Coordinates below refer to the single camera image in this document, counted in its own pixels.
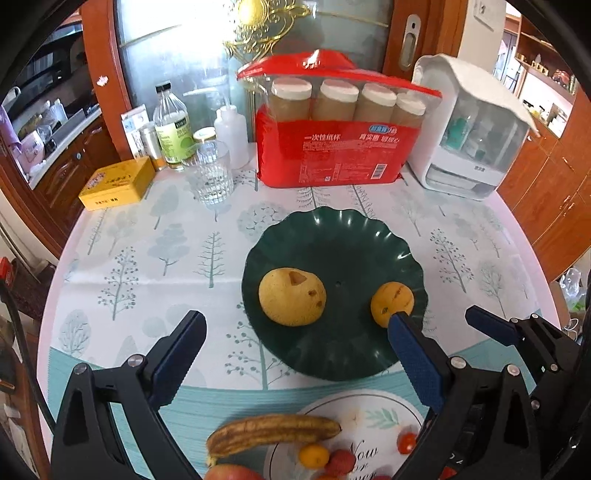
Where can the red apple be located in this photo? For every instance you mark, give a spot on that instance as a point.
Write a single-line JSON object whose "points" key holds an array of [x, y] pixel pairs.
{"points": [[231, 474]]}

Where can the gold door ornament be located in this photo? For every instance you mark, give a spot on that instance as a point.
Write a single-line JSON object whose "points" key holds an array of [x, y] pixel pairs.
{"points": [[258, 27]]}

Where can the small orange-yellow round fruit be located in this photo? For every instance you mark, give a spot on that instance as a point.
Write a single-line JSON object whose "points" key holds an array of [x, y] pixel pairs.
{"points": [[387, 300]]}

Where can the yellow box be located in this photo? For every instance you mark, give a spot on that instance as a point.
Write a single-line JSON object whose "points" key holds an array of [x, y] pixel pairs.
{"points": [[115, 182]]}

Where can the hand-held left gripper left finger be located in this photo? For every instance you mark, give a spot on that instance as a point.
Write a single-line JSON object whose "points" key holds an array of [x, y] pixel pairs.
{"points": [[168, 369]]}

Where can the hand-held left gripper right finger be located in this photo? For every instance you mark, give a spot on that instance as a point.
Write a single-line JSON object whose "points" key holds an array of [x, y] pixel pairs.
{"points": [[415, 360]]}

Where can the white storage box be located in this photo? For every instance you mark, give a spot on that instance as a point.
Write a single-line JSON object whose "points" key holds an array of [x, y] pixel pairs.
{"points": [[461, 161]]}

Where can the silver metal tin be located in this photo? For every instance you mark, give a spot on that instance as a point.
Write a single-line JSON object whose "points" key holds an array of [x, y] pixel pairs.
{"points": [[148, 141]]}

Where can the yellow pear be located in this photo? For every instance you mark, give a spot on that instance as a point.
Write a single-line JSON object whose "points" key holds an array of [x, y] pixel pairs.
{"points": [[286, 300]]}

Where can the red lychee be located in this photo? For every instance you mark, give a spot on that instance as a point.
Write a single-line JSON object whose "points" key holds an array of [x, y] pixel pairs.
{"points": [[340, 463]]}

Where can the white printed plate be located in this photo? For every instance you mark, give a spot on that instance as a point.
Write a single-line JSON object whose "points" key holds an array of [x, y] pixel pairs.
{"points": [[369, 415]]}

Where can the clear plastic bag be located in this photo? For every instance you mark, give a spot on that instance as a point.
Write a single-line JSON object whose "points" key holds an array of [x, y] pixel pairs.
{"points": [[575, 290]]}

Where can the small orange kumquat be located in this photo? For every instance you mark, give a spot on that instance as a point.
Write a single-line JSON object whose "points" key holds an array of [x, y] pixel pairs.
{"points": [[314, 456]]}

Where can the dark green scalloped plate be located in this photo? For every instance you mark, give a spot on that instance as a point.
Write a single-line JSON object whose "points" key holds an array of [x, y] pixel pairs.
{"points": [[341, 249]]}

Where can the clear bottle with green label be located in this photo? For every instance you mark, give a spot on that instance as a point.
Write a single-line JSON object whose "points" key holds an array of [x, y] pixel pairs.
{"points": [[171, 138]]}

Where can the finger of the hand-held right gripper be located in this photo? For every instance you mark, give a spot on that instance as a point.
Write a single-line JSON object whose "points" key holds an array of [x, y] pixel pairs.
{"points": [[491, 325]]}

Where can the wooden cabinet with drawers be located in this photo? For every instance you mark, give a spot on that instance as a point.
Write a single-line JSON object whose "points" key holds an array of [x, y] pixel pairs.
{"points": [[549, 198]]}

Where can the brown-spotted banana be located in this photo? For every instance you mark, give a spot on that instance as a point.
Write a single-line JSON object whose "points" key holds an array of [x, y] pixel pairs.
{"points": [[277, 431]]}

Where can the small jar with yellow lid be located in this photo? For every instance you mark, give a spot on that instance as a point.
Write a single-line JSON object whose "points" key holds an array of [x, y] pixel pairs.
{"points": [[204, 134]]}

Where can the clear glass tumbler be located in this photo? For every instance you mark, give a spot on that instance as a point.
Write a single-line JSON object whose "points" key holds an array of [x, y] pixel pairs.
{"points": [[210, 177]]}

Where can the red cherry tomato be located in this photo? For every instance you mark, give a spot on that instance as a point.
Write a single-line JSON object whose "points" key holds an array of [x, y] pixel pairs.
{"points": [[407, 443]]}

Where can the white carton box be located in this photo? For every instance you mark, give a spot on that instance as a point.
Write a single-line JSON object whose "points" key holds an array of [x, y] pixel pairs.
{"points": [[133, 129]]}

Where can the red pack of paper cups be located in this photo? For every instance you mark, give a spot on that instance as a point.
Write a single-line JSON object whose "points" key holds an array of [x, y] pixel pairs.
{"points": [[332, 147]]}

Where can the white squeeze bottle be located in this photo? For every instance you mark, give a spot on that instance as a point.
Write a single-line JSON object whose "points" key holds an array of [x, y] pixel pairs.
{"points": [[233, 134]]}

